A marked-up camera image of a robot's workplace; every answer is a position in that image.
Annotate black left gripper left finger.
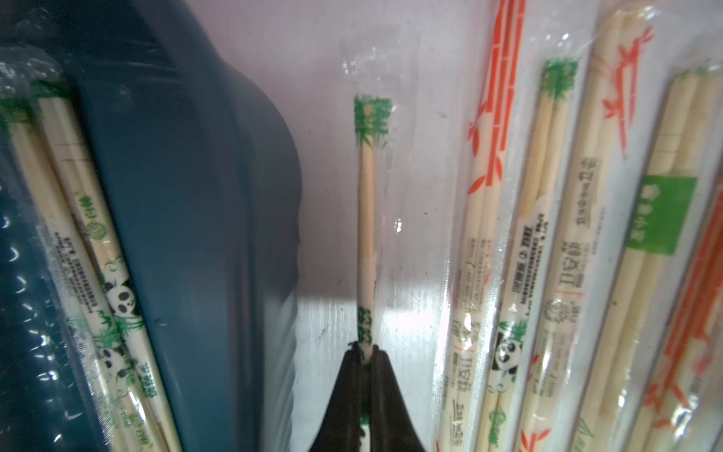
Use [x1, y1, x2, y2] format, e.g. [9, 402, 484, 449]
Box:
[310, 343, 369, 452]

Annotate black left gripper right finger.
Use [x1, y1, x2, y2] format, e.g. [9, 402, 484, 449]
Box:
[369, 346, 425, 452]

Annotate teal plastic storage box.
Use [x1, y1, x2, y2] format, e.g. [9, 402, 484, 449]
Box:
[1, 1, 301, 451]

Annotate leaf top chopsticks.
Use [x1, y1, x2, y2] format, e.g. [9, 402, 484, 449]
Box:
[341, 44, 405, 452]

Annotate panda wrapped chopsticks in box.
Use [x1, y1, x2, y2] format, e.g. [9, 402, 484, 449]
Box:
[30, 80, 183, 451]

